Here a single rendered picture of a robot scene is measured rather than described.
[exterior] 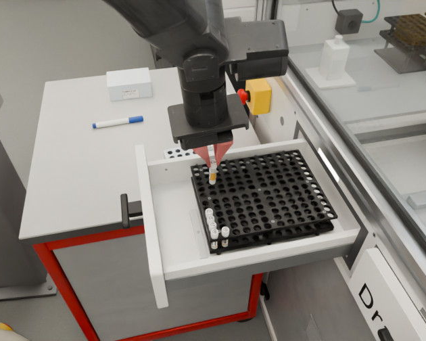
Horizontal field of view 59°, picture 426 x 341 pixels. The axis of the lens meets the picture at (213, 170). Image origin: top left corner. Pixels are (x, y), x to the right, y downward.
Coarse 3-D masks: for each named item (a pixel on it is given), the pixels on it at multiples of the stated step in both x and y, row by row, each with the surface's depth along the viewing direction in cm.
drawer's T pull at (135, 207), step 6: (120, 198) 65; (126, 198) 65; (126, 204) 64; (132, 204) 64; (138, 204) 64; (126, 210) 63; (132, 210) 63; (138, 210) 63; (126, 216) 62; (132, 216) 63; (138, 216) 64; (126, 222) 61; (126, 228) 61
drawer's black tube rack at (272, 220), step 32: (256, 160) 73; (288, 160) 73; (224, 192) 71; (256, 192) 68; (288, 192) 68; (320, 192) 67; (224, 224) 62; (256, 224) 62; (288, 224) 62; (320, 224) 66
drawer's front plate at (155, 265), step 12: (144, 156) 70; (144, 168) 68; (144, 180) 66; (144, 192) 64; (144, 204) 62; (144, 216) 60; (156, 228) 63; (156, 240) 57; (156, 252) 55; (156, 264) 54; (156, 276) 53; (156, 288) 56; (156, 300) 58
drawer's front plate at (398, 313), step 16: (368, 256) 56; (368, 272) 56; (384, 272) 53; (352, 288) 62; (384, 288) 53; (400, 288) 51; (368, 304) 58; (384, 304) 53; (400, 304) 50; (368, 320) 58; (384, 320) 54; (400, 320) 50; (416, 320) 48; (400, 336) 51; (416, 336) 47
